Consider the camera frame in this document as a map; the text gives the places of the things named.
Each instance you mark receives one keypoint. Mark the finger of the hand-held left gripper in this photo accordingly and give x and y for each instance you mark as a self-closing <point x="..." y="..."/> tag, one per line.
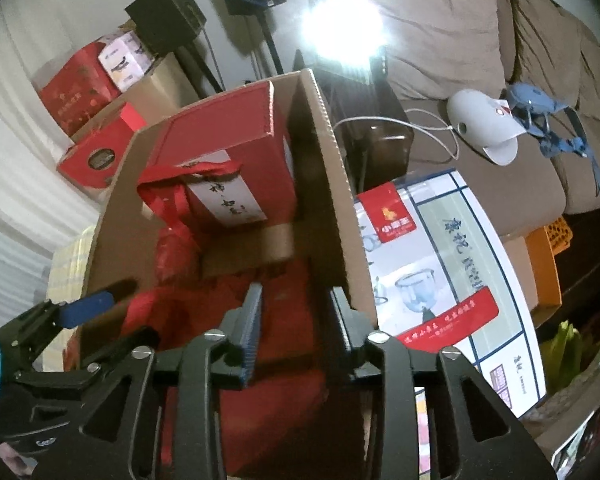
<point x="87" y="307"/>
<point x="115" y="355"/>

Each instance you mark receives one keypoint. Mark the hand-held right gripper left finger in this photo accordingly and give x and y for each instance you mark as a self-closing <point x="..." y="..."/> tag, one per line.
<point x="250" y="320"/>

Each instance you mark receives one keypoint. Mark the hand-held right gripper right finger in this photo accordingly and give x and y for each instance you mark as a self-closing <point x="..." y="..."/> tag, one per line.
<point x="341" y="330"/>

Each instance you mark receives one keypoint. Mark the brown cardboard box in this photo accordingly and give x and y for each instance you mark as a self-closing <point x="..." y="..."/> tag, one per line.
<point x="345" y="240"/>

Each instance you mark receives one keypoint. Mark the red foil packet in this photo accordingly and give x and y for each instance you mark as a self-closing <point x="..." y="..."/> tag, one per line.
<point x="280" y="410"/>

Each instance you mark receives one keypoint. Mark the red gift box white label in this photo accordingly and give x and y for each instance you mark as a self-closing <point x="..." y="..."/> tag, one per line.
<point x="220" y="130"/>

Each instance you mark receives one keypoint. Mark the person's left hand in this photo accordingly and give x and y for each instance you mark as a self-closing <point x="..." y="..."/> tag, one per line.
<point x="15" y="460"/>

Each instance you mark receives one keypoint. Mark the yellow checkered tablecloth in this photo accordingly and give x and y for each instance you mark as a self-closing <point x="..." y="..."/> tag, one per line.
<point x="67" y="270"/>

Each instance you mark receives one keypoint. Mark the white printed flat box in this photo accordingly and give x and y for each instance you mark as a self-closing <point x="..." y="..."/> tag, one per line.
<point x="455" y="240"/>

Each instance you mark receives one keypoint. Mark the white curtain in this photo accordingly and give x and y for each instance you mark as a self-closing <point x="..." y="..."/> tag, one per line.
<point x="10" y="160"/>

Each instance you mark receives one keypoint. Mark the dark wooden side table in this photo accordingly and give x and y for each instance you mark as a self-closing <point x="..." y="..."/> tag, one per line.
<point x="380" y="150"/>

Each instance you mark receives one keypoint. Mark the small brown carton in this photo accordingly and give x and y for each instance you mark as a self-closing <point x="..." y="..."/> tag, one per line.
<point x="520" y="270"/>

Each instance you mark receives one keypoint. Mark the orange crate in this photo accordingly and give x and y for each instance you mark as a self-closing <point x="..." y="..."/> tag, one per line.
<point x="545" y="260"/>

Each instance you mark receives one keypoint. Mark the large red gift box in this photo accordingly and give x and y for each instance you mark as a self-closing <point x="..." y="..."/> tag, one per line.
<point x="75" y="90"/>

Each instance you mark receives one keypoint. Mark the brown sofa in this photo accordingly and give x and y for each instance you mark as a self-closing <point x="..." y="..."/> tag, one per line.
<point x="505" y="185"/>

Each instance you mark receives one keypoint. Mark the yellow green bunch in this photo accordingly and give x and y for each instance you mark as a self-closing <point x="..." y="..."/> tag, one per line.
<point x="565" y="355"/>

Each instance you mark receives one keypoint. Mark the brown cardboard carton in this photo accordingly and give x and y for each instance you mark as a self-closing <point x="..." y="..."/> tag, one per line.
<point x="165" y="85"/>

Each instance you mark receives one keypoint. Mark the brown picture carton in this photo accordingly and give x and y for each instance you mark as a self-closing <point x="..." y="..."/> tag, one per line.
<point x="555" y="435"/>

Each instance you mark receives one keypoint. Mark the black speaker stand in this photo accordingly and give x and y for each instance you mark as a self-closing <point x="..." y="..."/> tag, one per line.
<point x="270" y="45"/>
<point x="200" y="72"/>

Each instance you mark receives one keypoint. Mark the white rounded device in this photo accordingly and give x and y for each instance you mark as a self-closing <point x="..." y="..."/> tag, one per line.
<point x="475" y="115"/>

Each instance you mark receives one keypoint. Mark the bright panel lamp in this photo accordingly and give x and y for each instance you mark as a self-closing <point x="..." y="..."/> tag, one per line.
<point x="340" y="30"/>

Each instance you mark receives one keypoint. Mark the large brown cushion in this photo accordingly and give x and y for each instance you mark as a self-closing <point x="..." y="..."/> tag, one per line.
<point x="440" y="25"/>

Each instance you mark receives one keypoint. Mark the medium brown cushion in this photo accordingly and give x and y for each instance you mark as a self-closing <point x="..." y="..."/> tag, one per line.
<point x="545" y="45"/>

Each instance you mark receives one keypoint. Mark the small brown cushion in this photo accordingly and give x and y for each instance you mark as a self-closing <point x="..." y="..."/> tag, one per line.
<point x="595" y="80"/>

